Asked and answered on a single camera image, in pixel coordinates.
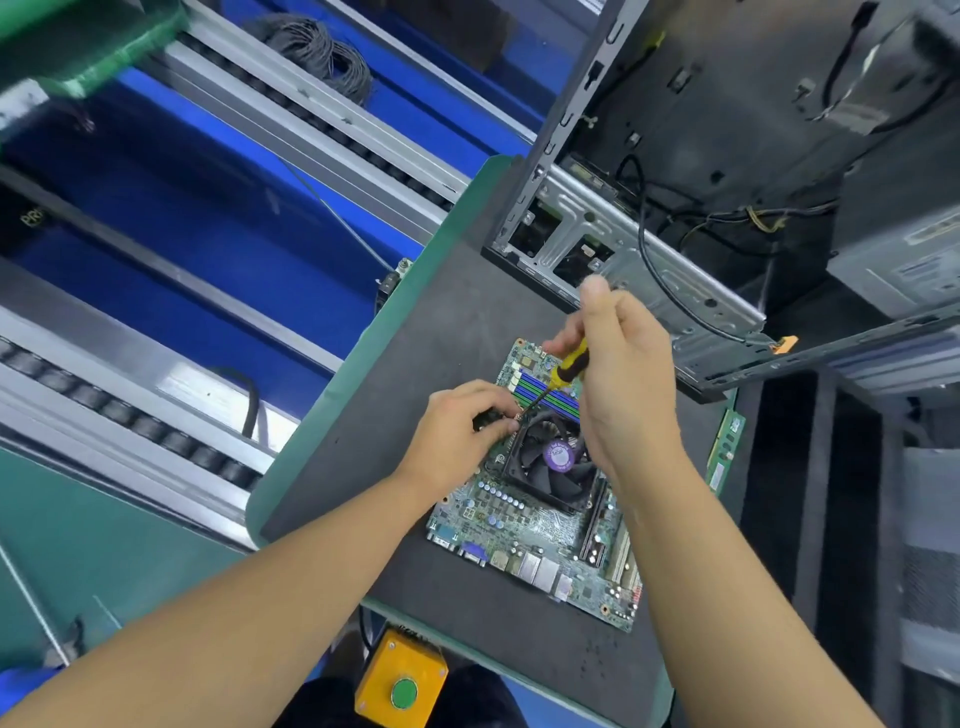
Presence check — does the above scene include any silver power supply unit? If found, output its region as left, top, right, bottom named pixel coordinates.
left=825, top=195, right=960, bottom=324

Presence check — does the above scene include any black divided foam tray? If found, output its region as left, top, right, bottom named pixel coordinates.
left=717, top=375, right=960, bottom=728

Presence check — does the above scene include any yellow black handled screwdriver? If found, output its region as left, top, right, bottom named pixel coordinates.
left=517, top=337, right=594, bottom=429

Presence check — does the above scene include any dark grey computer case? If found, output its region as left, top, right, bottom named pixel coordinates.
left=480, top=0, right=960, bottom=407

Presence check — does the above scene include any black CPU fan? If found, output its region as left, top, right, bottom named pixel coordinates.
left=499, top=412, right=605, bottom=515

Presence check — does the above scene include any person's right forearm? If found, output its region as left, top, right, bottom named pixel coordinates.
left=622, top=435, right=887, bottom=728

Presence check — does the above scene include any person's left forearm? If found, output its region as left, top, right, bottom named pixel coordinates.
left=0, top=472, right=437, bottom=728

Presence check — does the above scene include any person's left hand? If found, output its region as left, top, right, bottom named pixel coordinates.
left=393, top=379, right=524, bottom=509

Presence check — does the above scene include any black cable coil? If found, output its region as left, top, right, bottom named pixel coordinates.
left=240, top=12, right=377, bottom=107

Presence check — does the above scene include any aluminium conveyor frame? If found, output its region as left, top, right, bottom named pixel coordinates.
left=0, top=0, right=542, bottom=554

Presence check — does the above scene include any green memory module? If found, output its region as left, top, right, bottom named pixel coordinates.
left=705, top=402, right=747, bottom=497

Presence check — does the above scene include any yellow box green button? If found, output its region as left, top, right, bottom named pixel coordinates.
left=352, top=627, right=452, bottom=728

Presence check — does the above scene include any person's right hand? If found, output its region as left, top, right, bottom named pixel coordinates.
left=543, top=274, right=689, bottom=489

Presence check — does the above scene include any grey case side panel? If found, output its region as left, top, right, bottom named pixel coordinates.
left=897, top=447, right=960, bottom=692

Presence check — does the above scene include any orange-handled long tool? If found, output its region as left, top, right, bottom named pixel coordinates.
left=0, top=540, right=74, bottom=669

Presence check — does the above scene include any green motherboard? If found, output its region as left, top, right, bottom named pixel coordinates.
left=424, top=337, right=650, bottom=635

